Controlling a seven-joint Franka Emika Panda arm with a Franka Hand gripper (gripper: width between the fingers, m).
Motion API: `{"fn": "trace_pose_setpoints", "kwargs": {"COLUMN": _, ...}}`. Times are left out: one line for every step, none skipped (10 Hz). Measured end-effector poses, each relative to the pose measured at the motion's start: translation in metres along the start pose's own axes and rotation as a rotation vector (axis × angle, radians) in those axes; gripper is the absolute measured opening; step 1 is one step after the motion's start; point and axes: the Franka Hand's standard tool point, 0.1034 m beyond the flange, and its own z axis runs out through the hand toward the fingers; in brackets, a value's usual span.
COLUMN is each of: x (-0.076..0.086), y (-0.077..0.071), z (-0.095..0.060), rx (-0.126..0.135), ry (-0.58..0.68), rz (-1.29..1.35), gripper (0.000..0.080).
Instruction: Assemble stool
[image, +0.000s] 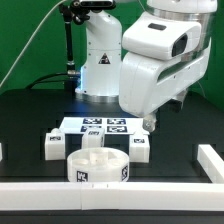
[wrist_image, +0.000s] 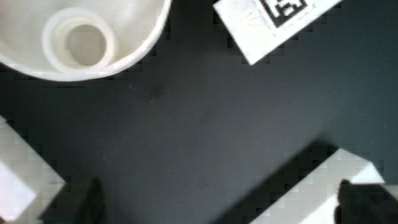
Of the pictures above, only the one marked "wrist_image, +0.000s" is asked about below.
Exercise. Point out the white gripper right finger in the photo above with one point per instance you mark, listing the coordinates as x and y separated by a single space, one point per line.
307 205

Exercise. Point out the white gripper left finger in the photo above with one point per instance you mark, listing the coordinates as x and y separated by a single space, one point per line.
31 183

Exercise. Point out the white round stool seat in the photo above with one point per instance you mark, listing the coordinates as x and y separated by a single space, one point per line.
74 40

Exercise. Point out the white fiducial marker sheet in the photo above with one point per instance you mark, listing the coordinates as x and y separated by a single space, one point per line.
264 21

